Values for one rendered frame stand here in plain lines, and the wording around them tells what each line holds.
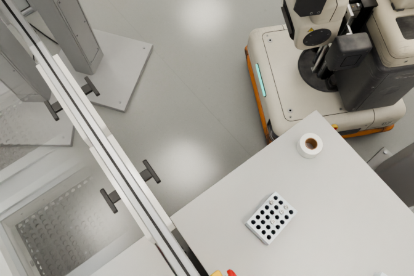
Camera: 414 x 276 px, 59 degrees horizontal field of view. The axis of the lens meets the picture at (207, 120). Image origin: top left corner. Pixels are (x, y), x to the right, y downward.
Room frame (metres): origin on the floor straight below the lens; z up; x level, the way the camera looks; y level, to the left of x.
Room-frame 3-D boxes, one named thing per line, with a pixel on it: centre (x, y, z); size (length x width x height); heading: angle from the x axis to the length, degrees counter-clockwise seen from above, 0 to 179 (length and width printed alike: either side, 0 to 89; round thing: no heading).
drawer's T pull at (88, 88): (0.50, 0.34, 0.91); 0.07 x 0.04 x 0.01; 37
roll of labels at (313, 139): (0.37, -0.32, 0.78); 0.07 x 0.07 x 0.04
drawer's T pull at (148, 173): (0.25, 0.15, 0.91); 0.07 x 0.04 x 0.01; 37
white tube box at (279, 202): (0.15, -0.19, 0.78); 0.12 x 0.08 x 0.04; 136
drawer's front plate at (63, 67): (0.48, 0.37, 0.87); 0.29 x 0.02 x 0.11; 37
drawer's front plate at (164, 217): (0.23, 0.18, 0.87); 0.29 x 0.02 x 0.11; 37
